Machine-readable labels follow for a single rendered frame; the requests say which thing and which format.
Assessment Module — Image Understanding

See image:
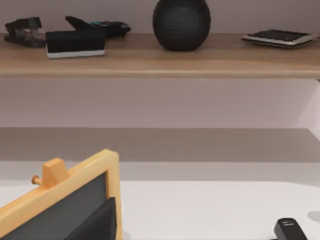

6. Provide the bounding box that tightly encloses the black remote control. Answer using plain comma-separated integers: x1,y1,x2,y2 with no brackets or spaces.
64,15,132,40

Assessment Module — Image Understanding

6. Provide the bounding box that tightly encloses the wooden shelf board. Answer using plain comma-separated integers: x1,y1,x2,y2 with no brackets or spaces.
0,32,320,80

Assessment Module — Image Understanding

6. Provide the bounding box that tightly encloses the black and silver calculator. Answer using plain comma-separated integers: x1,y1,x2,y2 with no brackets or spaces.
241,29,320,49

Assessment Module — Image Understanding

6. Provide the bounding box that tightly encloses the black round speaker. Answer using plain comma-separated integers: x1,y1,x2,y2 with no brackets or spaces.
152,0,212,52

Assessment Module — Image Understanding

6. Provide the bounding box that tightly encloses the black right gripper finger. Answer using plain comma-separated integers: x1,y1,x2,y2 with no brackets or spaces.
65,196,118,240

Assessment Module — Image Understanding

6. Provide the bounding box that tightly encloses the black stapler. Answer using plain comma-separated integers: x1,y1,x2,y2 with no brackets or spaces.
4,16,47,49

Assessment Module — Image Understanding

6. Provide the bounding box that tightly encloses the small black rounded device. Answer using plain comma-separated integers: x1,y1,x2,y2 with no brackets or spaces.
273,217,308,240

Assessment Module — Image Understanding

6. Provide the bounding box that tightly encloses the black and white board eraser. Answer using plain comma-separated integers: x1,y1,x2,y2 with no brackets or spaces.
45,30,107,60

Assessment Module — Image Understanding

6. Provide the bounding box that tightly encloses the wooden framed blackboard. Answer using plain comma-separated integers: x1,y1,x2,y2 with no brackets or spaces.
0,148,124,240

